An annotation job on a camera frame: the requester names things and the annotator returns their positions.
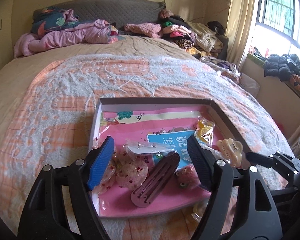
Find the dark pink hair comb clip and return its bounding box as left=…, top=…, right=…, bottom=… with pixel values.
left=130, top=152, right=180, bottom=208

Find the grey quilted headboard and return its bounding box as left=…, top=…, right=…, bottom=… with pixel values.
left=33, top=0, right=167, bottom=29

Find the pink flower hair clip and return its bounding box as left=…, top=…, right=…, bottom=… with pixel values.
left=174, top=164, right=200, bottom=189

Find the pile of clothes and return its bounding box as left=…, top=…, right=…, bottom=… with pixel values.
left=158, top=9, right=229, bottom=60

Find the pink quilt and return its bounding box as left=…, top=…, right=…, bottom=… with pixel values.
left=13, top=20, right=124, bottom=58

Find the pink knitted sweater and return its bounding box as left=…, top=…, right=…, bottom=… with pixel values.
left=124, top=22, right=162, bottom=38

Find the grey shallow cardboard box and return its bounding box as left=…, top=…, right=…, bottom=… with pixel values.
left=89, top=98, right=244, bottom=218

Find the pink dotted fabric scrunchie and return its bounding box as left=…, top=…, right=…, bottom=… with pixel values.
left=93, top=151, right=149, bottom=194

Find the cream curtain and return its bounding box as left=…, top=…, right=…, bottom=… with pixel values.
left=226, top=0, right=258, bottom=69

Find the pearl hair clip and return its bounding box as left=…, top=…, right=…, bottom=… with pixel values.
left=191, top=199, right=209, bottom=222

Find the window with bars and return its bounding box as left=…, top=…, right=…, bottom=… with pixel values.
left=252, top=0, right=300, bottom=57

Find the black puffer jacket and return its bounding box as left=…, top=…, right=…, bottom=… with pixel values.
left=263, top=54, right=300, bottom=81

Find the bag with yellow hoop earrings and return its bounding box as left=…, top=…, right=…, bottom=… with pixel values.
left=194, top=118, right=215, bottom=146

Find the white earring card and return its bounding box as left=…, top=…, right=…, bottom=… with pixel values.
left=120, top=141, right=174, bottom=160

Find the dark floral pillow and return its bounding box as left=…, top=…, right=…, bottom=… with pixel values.
left=31, top=7, right=79, bottom=37

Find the floral laundry basket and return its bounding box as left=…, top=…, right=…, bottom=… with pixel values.
left=200, top=56, right=241, bottom=85

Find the cream hair claw clip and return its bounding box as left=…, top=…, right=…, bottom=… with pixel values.
left=217, top=138, right=243, bottom=167

